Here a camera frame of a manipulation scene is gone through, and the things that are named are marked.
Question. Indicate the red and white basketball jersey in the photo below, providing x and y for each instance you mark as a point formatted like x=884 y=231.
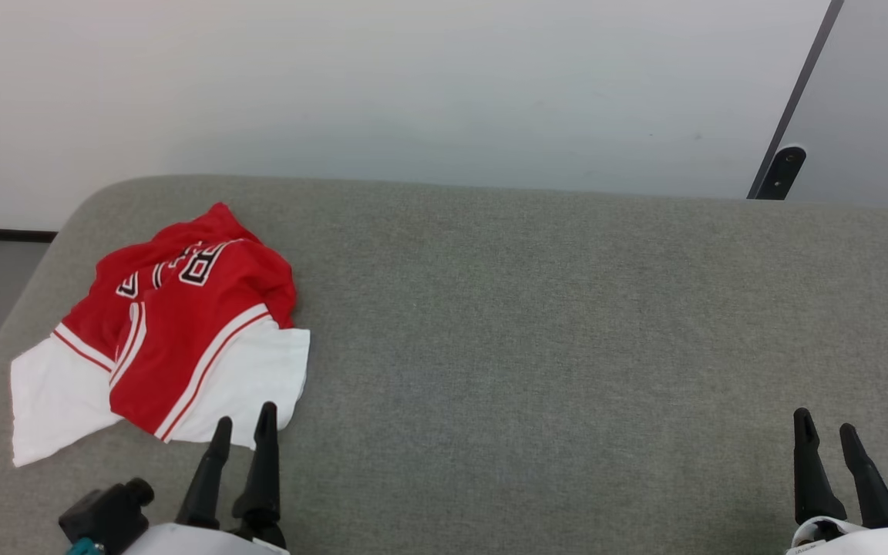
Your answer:
x=182 y=354

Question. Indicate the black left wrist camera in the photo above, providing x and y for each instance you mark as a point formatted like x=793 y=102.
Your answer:
x=109 y=512

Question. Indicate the black door stopper bar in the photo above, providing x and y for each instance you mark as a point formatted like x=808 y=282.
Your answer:
x=806 y=69

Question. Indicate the black rounded door fitting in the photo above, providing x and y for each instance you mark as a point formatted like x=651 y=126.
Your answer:
x=783 y=169

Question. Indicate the grey door panel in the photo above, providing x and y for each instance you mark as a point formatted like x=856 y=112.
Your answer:
x=876 y=100

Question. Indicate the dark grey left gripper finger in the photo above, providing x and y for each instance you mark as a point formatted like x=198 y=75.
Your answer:
x=209 y=482
x=264 y=478

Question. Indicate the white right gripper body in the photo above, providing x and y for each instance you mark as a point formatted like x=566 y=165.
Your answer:
x=876 y=543

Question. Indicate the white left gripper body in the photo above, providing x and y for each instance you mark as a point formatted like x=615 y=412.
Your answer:
x=197 y=542

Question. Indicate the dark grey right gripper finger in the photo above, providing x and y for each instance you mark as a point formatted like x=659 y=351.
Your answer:
x=872 y=493
x=810 y=478

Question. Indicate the grey fabric sofa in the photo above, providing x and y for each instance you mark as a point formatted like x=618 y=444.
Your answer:
x=536 y=347

